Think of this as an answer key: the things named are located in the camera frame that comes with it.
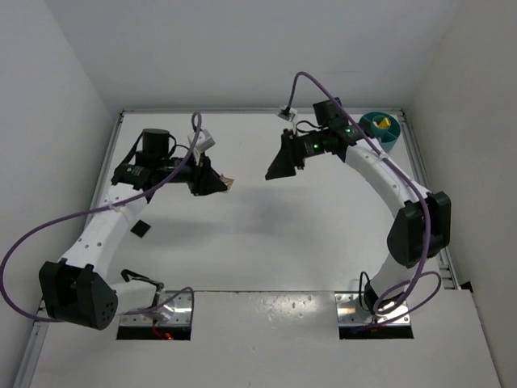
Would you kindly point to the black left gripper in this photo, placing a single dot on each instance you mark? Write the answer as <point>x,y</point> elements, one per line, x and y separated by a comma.
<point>200,175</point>

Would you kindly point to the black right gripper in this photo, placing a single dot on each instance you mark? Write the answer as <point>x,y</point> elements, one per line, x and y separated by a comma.
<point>292,149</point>

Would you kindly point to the cream white lego brick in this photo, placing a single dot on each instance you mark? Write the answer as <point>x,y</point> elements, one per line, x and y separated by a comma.
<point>227,181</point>

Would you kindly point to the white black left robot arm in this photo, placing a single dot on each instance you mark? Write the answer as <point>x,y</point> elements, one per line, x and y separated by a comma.
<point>75,288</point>

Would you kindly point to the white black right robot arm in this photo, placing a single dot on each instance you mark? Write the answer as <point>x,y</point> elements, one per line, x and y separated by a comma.
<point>421,226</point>

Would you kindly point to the black lego brick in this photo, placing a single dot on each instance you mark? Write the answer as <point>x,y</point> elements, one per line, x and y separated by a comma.
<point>140,229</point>

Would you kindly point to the teal divided round container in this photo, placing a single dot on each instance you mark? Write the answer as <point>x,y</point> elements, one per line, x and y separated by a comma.
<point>387,138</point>

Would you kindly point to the yellow lego in container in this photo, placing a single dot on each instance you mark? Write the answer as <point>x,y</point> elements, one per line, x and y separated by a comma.
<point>381,122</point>

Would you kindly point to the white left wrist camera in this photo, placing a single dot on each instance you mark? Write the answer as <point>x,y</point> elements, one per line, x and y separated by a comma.
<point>204,142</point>

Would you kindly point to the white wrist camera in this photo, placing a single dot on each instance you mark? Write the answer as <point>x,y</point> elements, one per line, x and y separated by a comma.
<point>204,142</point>
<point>287,113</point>

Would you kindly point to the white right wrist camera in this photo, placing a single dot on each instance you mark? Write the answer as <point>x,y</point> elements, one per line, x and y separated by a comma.
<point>287,113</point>

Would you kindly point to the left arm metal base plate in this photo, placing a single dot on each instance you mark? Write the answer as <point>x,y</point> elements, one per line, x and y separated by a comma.
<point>175,313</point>

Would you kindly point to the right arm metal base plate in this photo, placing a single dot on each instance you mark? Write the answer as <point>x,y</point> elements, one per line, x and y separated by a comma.
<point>351,314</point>

